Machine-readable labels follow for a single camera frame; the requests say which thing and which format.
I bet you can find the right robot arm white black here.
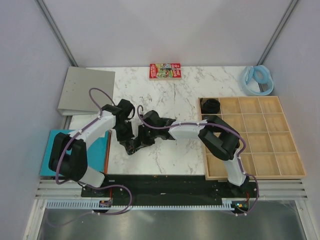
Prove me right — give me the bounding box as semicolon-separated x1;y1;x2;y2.
137;110;248;197

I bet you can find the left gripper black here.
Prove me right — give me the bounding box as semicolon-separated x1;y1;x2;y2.
114;120;135;148

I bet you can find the teal book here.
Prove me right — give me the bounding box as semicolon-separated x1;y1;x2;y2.
39;129;110;177

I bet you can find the rolled dark patterned tie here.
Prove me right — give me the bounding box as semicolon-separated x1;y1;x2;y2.
201;114;219;123

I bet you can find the floral navy necktie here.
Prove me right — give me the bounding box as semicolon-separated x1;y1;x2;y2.
124;139;146;156

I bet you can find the grey ring binder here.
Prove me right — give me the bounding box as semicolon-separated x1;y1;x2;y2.
57;66;116;116

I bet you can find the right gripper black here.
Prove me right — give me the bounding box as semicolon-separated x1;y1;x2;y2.
134;124;159;150

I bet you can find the red illustrated book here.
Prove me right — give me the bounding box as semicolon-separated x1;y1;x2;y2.
149;63;182;80

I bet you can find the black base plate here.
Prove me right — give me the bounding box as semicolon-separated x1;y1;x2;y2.
81;174;257;205

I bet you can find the white slotted cable duct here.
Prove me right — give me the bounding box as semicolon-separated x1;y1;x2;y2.
45;199;250;211

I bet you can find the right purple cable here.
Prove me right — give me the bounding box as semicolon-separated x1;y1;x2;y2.
136;104;261;218

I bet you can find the wooden compartment tray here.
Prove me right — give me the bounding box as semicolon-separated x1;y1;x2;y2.
197;95;306;179

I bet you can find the rolled black tie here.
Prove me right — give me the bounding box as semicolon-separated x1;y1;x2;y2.
200;98;221;114

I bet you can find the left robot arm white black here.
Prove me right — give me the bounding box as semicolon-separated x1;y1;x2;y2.
48;99;135;197

